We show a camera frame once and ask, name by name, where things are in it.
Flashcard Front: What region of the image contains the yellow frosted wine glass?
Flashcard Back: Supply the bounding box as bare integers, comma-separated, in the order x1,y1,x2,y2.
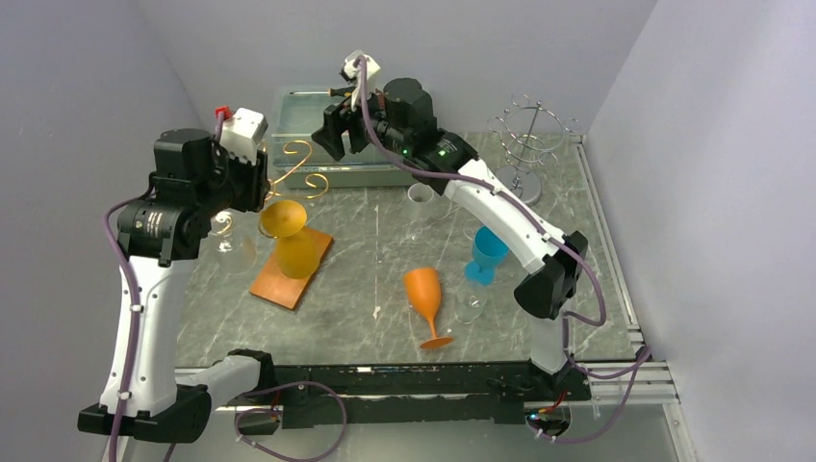
260,199,319,279

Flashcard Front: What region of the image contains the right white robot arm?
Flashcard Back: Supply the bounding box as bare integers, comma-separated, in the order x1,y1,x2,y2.
311,78,590,399

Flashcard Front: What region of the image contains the blue plastic wine glass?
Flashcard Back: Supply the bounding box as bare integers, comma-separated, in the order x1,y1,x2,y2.
464,226,509,286

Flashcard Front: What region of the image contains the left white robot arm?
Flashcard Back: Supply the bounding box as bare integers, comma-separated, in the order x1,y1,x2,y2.
77,128,277,444

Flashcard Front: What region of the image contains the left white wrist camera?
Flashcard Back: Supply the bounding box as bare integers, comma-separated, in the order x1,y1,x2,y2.
215,106,268,167

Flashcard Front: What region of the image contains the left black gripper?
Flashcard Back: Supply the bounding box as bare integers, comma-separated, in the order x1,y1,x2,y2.
195,138,270,217

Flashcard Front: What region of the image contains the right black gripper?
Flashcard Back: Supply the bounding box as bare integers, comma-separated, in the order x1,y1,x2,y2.
310,80,411,162

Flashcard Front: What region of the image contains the gold wire wine glass rack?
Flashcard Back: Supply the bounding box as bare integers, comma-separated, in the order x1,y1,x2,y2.
248,139,335,312

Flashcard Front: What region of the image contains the black yellow screwdriver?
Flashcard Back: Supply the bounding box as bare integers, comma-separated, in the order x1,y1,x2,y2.
289,87,353,98

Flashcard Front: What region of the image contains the silver wire cup rack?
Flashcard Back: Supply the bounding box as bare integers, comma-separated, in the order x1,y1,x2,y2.
487,94,581,206

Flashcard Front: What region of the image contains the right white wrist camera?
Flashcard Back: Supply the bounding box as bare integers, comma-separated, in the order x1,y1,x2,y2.
340,49,381,97

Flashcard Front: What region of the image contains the clear stemless glass front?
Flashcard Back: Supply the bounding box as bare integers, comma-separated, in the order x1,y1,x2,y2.
454,279,489,324

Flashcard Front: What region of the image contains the clear wine glass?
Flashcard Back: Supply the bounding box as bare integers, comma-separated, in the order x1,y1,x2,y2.
207,211,257,274

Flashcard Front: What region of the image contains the clear plastic storage box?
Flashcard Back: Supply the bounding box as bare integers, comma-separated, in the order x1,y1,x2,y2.
266,86,415,190

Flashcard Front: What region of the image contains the orange plastic wine glass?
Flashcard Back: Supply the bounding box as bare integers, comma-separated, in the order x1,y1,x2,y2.
403,267,452,349

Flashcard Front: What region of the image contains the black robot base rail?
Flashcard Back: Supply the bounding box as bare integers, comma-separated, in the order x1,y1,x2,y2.
230,361,591,429

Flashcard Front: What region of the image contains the small clear cup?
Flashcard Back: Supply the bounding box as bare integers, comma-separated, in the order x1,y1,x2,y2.
405,183,437,222

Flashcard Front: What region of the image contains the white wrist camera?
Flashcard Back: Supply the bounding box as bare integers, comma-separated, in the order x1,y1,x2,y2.
340,49,381,97
215,106,268,167

